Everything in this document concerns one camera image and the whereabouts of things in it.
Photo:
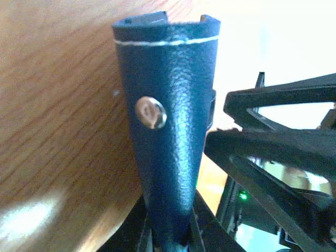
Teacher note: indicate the blue leather card holder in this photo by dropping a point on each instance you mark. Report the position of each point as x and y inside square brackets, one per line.
[167, 72]

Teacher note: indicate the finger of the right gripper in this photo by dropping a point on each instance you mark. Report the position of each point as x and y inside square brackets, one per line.
[309, 225]
[240, 104]

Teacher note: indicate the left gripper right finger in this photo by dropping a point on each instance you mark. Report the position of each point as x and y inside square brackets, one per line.
[206, 233]

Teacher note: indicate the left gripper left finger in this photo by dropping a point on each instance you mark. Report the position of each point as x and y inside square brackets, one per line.
[135, 233]

